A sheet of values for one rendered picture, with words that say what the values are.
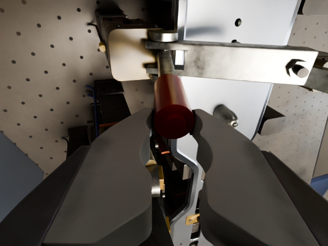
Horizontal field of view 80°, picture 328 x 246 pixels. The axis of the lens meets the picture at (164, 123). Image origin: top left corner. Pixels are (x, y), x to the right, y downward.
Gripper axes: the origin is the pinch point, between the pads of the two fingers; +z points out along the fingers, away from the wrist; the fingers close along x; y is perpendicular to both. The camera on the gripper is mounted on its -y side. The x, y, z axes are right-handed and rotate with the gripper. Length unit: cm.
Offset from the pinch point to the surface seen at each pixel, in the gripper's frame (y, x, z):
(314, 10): -4.8, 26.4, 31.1
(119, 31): -2.7, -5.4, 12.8
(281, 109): 35, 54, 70
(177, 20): -3.3, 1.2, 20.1
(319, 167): 177, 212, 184
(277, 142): 55, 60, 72
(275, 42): 0.0, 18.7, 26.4
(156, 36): -2.4, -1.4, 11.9
